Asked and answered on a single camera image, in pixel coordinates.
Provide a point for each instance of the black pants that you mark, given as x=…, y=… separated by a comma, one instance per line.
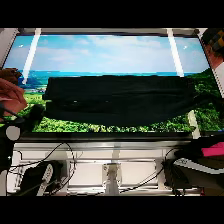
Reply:
x=116, y=100

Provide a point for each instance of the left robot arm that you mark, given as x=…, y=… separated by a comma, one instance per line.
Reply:
x=32, y=117

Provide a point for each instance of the bright pink garment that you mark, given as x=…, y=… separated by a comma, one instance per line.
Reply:
x=215, y=150

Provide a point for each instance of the dark brown garment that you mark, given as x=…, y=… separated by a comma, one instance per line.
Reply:
x=9, y=74

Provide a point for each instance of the white garment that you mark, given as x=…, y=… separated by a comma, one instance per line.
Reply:
x=220, y=78

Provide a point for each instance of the silver frame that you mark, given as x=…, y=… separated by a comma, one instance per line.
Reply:
x=112, y=176

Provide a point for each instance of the checked garment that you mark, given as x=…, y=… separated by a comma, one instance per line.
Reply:
x=215, y=38

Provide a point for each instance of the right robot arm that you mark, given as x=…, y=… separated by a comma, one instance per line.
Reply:
x=186, y=178

